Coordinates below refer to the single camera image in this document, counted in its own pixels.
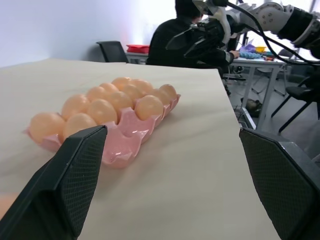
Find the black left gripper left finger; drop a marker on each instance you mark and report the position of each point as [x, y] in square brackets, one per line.
[50, 190]

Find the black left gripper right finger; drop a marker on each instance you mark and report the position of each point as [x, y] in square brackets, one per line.
[282, 187]

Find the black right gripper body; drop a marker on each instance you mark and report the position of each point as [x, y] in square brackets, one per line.
[211, 28]

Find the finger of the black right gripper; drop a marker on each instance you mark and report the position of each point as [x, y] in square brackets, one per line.
[180, 38]
[198, 47]

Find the orange egg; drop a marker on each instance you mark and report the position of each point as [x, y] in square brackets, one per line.
[132, 91]
[121, 100]
[149, 106]
[168, 90]
[78, 123]
[160, 96]
[6, 203]
[75, 105]
[96, 93]
[46, 127]
[108, 87]
[102, 110]
[143, 85]
[121, 82]

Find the pink egg tray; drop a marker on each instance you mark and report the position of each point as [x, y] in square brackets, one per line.
[132, 140]

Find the person in black clothes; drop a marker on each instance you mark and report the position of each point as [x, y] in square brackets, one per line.
[162, 42]

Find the red flat box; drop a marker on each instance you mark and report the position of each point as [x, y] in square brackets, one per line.
[137, 48]

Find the blue toy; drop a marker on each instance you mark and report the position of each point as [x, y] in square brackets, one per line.
[250, 54]

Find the yellow box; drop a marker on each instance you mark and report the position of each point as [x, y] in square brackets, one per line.
[260, 49]

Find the white work table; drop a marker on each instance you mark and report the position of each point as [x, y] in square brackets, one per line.
[260, 63]

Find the black office chair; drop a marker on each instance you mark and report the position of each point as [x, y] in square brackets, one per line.
[112, 51]

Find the silver case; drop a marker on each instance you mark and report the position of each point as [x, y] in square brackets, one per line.
[246, 118]

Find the black folding chair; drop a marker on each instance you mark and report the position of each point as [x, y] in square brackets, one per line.
[300, 92]

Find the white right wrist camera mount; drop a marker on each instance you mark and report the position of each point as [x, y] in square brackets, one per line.
[225, 20]

